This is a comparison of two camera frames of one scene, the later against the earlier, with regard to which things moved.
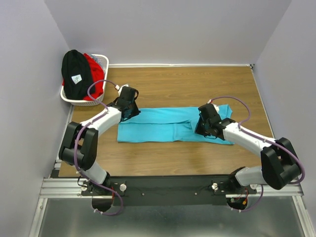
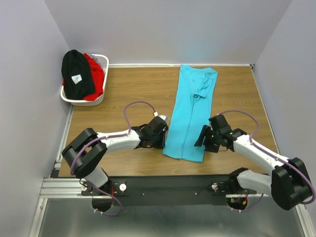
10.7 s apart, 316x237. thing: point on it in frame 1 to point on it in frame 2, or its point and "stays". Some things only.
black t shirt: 76,74 stays
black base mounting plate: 167,190 stays
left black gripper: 132,111 to 161,136
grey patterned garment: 95,58 stays
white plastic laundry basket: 88,102 stays
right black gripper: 201,127 to 204,137
